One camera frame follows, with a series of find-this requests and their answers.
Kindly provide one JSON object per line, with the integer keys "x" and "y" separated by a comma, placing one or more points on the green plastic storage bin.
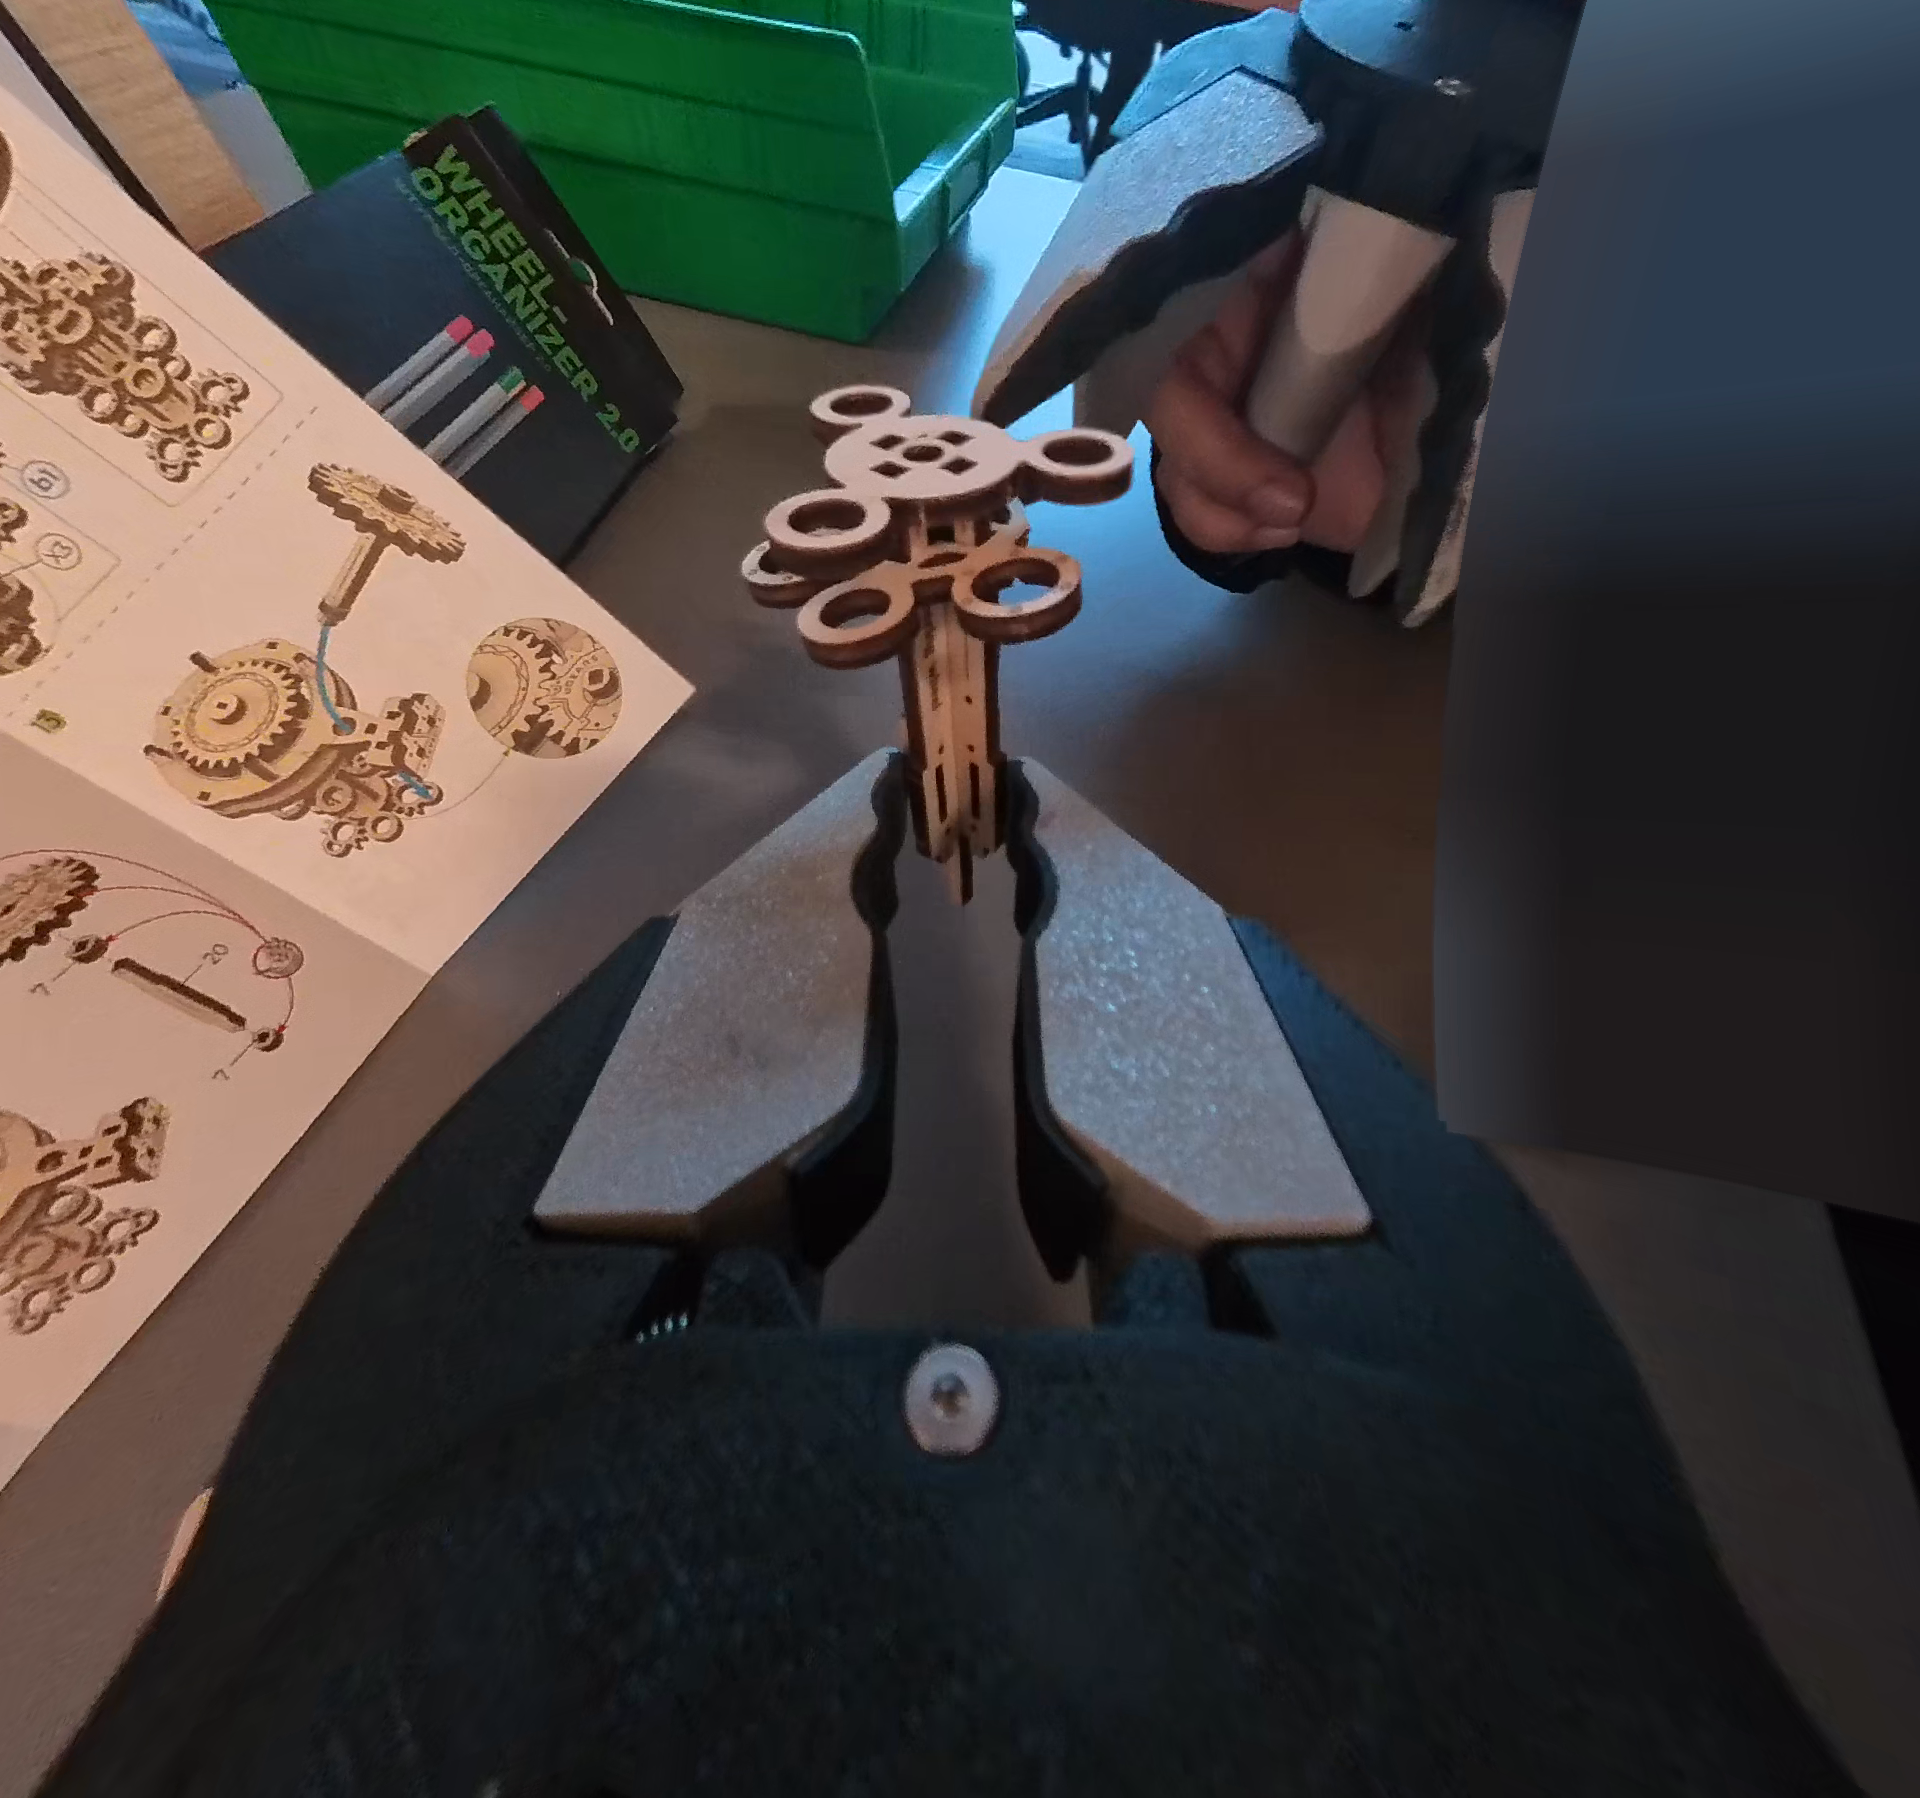
{"x": 676, "y": 103}

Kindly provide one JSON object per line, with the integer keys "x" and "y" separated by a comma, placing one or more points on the printed assembly instruction sheet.
{"x": 225, "y": 778}

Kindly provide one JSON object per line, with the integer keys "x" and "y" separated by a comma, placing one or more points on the person's right hand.
{"x": 1216, "y": 463}

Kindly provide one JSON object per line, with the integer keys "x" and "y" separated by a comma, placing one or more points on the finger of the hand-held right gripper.
{"x": 1216, "y": 50}
{"x": 1169, "y": 178}

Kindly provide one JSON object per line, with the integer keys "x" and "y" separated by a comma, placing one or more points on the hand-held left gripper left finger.
{"x": 705, "y": 1034}

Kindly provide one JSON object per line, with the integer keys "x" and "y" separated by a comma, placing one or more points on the black chair base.
{"x": 1080, "y": 87}

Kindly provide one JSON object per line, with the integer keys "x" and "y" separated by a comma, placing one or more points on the wooden model shaft with rings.
{"x": 928, "y": 463}

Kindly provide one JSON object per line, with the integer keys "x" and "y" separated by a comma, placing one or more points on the black printed product box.
{"x": 495, "y": 328}

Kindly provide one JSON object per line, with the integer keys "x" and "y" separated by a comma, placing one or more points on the tan wooden board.
{"x": 103, "y": 58}

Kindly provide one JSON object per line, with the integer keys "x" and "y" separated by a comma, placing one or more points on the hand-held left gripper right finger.
{"x": 1185, "y": 1047}

